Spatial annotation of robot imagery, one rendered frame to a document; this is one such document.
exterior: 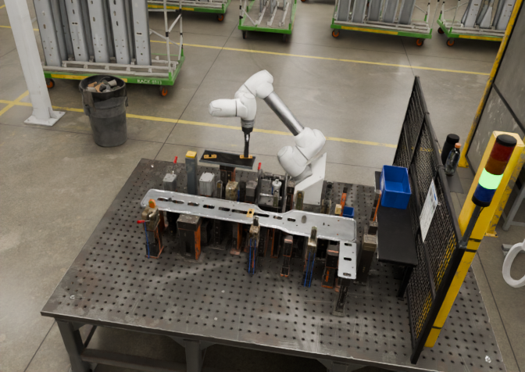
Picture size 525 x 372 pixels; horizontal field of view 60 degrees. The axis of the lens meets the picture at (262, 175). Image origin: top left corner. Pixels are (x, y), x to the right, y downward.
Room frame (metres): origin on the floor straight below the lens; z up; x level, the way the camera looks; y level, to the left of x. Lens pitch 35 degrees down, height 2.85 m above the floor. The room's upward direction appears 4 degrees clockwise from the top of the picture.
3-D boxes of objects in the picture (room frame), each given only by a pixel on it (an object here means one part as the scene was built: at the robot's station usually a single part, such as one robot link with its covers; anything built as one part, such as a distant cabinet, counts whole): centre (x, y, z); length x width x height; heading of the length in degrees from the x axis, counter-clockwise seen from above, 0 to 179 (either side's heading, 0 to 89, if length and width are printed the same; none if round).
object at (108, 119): (4.58, 1.83, 0.36); 0.54 x 0.50 x 0.73; 174
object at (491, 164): (1.42, -0.86, 1.97); 0.07 x 0.07 x 0.06
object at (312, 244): (1.93, -0.31, 0.87); 0.12 x 0.09 x 0.35; 172
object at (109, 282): (2.26, -0.15, 0.68); 2.56 x 1.61 x 0.04; 84
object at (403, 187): (2.45, -0.88, 1.10); 0.30 x 0.17 x 0.13; 173
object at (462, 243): (1.42, -0.86, 1.79); 0.07 x 0.07 x 0.57
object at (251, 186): (2.40, 0.07, 0.89); 0.13 x 0.11 x 0.38; 172
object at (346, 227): (2.19, 0.08, 1.00); 1.38 x 0.22 x 0.02; 82
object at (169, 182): (2.44, 0.62, 0.88); 0.11 x 0.10 x 0.36; 172
